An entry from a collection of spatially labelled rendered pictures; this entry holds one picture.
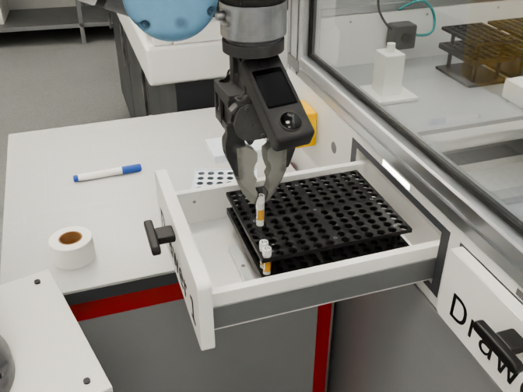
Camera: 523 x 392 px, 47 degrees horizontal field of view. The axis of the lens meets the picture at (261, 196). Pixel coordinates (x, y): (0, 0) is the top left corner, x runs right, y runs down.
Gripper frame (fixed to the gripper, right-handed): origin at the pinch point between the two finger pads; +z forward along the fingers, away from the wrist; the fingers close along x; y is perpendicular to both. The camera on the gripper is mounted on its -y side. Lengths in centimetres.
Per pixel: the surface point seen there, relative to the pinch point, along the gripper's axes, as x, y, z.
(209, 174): -3.7, 39.1, 18.5
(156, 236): 13.3, 5.0, 6.3
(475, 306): -20.2, -19.4, 9.2
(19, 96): 40, 301, 95
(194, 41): -14, 85, 6
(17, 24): 35, 399, 80
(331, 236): -9.5, -2.0, 7.7
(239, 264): 2.3, 3.1, 12.7
